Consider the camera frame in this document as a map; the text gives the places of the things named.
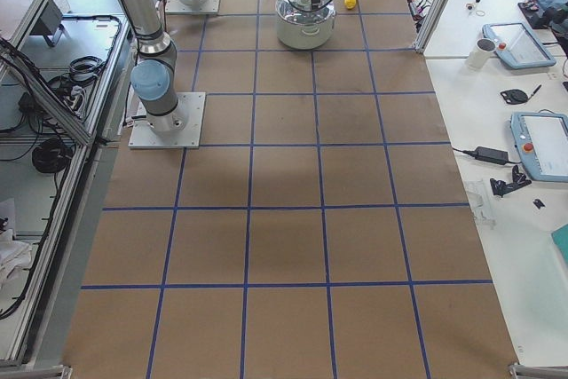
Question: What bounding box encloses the glass pot lid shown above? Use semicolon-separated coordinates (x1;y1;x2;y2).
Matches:
275;0;335;25

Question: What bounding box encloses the pale green cooking pot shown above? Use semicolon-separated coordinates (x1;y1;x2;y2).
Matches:
275;0;335;50

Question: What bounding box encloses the white mug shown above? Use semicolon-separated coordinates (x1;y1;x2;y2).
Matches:
465;38;496;70

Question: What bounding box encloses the far blue teach pendant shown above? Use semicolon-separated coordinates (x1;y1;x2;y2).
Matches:
482;22;556;69

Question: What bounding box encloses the blue teach pendant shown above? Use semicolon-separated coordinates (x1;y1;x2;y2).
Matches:
482;22;556;69
510;112;567;183

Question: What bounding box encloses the black pen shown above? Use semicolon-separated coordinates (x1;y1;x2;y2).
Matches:
528;84;542;99

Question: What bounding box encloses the brown paper table cover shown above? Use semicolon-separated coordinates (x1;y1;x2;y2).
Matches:
63;0;516;378

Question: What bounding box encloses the black power brick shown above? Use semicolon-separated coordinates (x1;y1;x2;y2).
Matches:
473;146;509;165

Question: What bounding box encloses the near blue teach pendant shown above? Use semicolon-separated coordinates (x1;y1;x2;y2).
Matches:
510;112;567;183

